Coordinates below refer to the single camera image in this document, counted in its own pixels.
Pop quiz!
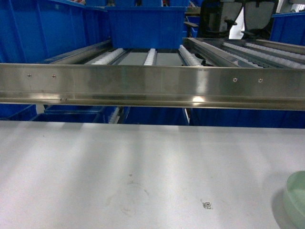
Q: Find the blue bins lower shelf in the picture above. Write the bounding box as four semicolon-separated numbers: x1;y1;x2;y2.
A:
0;104;119;124

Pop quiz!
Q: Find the blue bin far right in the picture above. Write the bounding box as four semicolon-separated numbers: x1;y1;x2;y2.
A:
269;11;305;46

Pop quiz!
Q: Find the light green bowl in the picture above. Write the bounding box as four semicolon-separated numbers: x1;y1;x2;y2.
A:
283;170;305;229

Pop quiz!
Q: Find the blue bin on rollers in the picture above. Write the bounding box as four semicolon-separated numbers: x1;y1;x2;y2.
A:
106;6;186;49

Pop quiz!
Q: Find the black office chair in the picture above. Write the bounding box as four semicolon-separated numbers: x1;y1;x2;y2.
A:
184;0;279;40

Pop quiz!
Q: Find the small QR code sticker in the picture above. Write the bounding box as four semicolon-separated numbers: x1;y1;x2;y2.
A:
200;199;213;209

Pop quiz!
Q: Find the white roller track left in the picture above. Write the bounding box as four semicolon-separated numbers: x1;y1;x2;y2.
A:
92;48;124;65

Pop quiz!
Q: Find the white roller track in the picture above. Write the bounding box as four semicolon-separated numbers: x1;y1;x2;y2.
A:
92;48;124;65
144;48;157;66
178;45;203;67

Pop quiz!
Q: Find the steel shelf front rail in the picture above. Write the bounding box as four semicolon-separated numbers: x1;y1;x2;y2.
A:
0;63;305;110

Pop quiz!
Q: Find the large blue bin left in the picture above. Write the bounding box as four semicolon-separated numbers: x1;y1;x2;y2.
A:
0;0;111;63

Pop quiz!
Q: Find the adjacent steel roller shelf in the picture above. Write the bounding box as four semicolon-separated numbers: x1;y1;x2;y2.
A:
183;38;305;69

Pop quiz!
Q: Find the white roller track right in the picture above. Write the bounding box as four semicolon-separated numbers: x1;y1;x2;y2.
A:
178;45;203;67

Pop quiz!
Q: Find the white roller track middle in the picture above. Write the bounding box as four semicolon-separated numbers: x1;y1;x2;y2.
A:
144;48;157;66

